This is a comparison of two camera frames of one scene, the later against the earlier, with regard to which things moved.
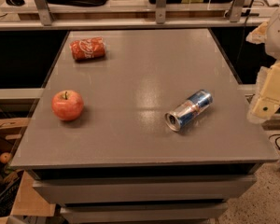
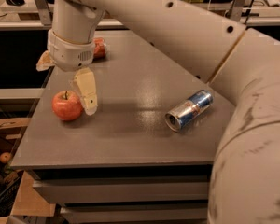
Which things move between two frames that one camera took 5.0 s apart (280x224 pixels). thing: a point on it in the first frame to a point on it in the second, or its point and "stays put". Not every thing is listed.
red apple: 67,105 stays put
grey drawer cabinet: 118,162 stays put
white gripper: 278,35 to 69,54
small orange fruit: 5,158 stays put
